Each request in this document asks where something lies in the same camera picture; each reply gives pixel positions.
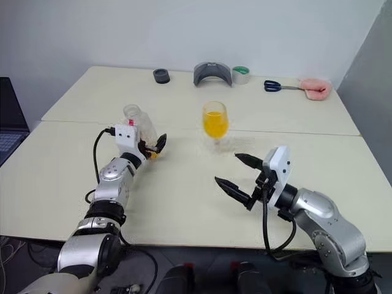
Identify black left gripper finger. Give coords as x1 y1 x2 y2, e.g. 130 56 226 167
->
154 133 169 153

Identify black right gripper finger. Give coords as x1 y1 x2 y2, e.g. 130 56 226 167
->
234 153 265 170
214 176 257 212

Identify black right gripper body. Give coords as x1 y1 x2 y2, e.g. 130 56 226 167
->
252 169 277 202

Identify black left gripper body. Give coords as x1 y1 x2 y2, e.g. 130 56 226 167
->
137 139 157 159

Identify clear plastic bottle red label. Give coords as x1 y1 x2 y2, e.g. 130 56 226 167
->
122 104 162 160

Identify clear wine glass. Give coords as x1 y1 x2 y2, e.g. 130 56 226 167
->
202 101 230 154

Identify grey curved visor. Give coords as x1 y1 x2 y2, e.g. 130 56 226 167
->
193 62 233 88

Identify tape roll with green core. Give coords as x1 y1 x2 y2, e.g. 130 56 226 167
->
232 66 251 86

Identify dark rounded shape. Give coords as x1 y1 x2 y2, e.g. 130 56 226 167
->
235 260 276 294
159 263 197 294

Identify pink cloth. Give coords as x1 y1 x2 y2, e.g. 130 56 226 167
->
298 78 334 102

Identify dark laptop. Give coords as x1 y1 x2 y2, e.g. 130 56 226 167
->
0 77 31 168

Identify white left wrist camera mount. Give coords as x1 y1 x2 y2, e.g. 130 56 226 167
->
113 124 148 168

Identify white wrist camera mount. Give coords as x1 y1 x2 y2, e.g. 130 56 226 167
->
113 124 148 168
262 145 293 212

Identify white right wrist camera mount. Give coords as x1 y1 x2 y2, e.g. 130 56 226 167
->
262 145 293 212

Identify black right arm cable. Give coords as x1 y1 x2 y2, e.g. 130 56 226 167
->
262 183 298 261

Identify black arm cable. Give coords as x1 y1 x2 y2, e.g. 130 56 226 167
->
85 127 159 294
262 183 298 261

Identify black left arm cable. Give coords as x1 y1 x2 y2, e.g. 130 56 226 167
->
85 127 159 294

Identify dark blue handled scissors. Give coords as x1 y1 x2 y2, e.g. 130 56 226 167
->
263 80 306 93

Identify white floor wires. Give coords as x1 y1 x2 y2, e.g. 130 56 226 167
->
0 236 25 267

